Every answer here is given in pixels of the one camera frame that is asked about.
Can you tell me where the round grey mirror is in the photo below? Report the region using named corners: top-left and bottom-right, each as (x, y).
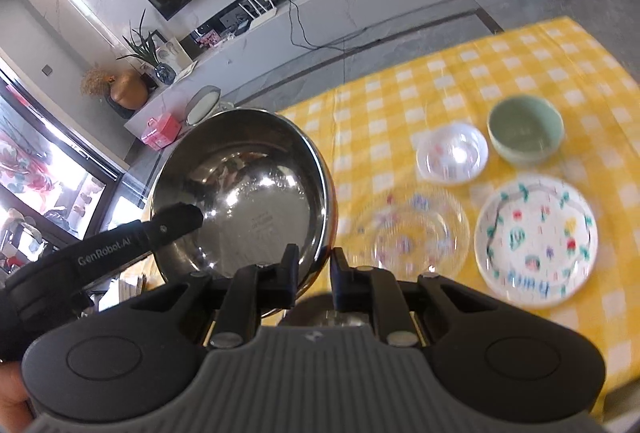
top-left (186, 85), bottom-right (222, 126)

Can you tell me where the black framed window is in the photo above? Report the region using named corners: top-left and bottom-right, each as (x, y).
top-left (0, 63), bottom-right (127, 264)

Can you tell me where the stainless steel bowl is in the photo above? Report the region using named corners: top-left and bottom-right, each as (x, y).
top-left (149, 109), bottom-right (339, 310)

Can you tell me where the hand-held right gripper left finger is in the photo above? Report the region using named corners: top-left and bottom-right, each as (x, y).
top-left (129, 244), bottom-right (302, 349)

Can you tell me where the small white printed plate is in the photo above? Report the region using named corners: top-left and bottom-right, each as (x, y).
top-left (416, 123), bottom-right (489, 185)

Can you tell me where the white floral plate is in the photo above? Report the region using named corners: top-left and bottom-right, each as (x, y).
top-left (474, 174), bottom-right (599, 310)

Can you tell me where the green ceramic bowl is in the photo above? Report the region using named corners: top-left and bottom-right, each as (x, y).
top-left (487, 95), bottom-right (565, 165)

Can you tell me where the person's left hand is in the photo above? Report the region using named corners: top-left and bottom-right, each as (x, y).
top-left (0, 359), bottom-right (37, 433)

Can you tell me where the clear glass printed plate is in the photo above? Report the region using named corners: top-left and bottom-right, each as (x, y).
top-left (350, 185), bottom-right (471, 285)

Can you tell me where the aloe plant in patterned vase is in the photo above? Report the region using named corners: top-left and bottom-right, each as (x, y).
top-left (116, 10), bottom-right (177, 86)

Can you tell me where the dried fluffy flower bunch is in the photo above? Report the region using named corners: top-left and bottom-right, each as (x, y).
top-left (81, 65), bottom-right (117, 100)

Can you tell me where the white picture card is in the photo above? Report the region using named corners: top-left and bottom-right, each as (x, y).
top-left (156, 38), bottom-right (197, 80)

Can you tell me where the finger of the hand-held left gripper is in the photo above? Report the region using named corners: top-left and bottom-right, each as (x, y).
top-left (146, 201), bottom-right (204, 255)

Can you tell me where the white router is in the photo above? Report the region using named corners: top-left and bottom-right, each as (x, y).
top-left (235, 0), bottom-right (279, 26)

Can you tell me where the pink box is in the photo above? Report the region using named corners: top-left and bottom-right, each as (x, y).
top-left (141, 113), bottom-right (182, 150)

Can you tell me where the yellow checked tablecloth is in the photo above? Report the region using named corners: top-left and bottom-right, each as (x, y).
top-left (275, 15), bottom-right (640, 419)

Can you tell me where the black power cable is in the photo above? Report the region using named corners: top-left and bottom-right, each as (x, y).
top-left (284, 0), bottom-right (347, 52)

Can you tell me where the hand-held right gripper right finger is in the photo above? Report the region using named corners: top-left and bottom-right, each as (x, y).
top-left (330, 247), bottom-right (507, 349)

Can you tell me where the orange vase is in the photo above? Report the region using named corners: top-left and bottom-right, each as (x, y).
top-left (110, 69), bottom-right (150, 110)

